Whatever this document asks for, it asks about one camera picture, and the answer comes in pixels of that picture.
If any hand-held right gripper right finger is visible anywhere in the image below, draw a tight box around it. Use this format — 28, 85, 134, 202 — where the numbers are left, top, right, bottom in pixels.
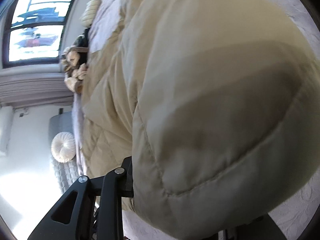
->
217, 213, 286, 240

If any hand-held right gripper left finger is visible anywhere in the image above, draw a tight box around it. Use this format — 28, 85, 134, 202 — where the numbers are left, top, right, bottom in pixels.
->
27, 156, 134, 240

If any beige puffer jacket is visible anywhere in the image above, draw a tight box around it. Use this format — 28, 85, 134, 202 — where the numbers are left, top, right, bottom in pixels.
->
80, 0, 320, 240

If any pile of cream striped clothes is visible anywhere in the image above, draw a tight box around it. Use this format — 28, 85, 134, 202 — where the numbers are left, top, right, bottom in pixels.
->
59, 36, 89, 94

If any grey quilted bedding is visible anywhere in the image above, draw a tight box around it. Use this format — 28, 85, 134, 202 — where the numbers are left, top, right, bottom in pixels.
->
51, 155, 84, 195

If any round white pleated cushion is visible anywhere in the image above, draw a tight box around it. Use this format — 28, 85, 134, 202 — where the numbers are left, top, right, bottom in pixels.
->
51, 131, 76, 163

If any grey padded headboard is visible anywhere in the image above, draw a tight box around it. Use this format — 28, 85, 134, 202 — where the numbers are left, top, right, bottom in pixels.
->
49, 114, 75, 140

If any grey curtain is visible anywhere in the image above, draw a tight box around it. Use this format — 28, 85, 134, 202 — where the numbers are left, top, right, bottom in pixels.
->
0, 74, 75, 107

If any dark navy garment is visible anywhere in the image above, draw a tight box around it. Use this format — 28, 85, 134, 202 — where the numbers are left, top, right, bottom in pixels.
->
75, 27, 91, 53

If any lavender embossed blanket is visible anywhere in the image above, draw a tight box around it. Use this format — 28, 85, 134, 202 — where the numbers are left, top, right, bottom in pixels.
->
71, 0, 320, 240

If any ribbed cream pillow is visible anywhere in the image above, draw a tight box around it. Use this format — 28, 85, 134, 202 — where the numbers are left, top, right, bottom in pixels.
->
79, 0, 102, 28

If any dark framed window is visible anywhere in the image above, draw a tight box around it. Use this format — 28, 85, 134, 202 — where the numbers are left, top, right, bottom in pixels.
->
2, 0, 83, 68

